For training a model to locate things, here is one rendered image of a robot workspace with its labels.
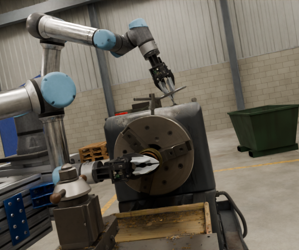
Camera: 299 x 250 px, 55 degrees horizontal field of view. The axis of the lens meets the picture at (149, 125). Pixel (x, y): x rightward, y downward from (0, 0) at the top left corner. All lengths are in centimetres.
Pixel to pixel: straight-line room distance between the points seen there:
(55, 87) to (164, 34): 1054
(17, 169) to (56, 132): 41
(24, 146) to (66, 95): 50
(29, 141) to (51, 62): 39
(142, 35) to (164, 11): 1037
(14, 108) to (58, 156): 26
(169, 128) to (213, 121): 998
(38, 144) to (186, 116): 68
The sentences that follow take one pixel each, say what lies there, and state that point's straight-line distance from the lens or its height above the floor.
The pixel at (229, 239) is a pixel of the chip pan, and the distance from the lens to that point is 162.
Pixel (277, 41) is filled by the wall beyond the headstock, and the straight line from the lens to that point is 1153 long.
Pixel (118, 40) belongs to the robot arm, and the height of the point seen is 155.
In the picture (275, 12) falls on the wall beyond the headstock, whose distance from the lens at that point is 1169.
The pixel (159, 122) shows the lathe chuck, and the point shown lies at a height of 120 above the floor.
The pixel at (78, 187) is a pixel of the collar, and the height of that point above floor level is 114.
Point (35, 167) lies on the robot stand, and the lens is 140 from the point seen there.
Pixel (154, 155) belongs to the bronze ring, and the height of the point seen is 110.
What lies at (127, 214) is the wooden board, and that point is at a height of 90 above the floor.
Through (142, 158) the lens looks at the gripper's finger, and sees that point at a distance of 96.
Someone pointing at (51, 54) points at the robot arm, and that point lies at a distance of 150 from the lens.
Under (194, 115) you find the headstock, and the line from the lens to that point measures 125.
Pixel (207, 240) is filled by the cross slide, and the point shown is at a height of 97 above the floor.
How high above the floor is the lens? 127
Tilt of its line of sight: 3 degrees down
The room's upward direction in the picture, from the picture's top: 10 degrees counter-clockwise
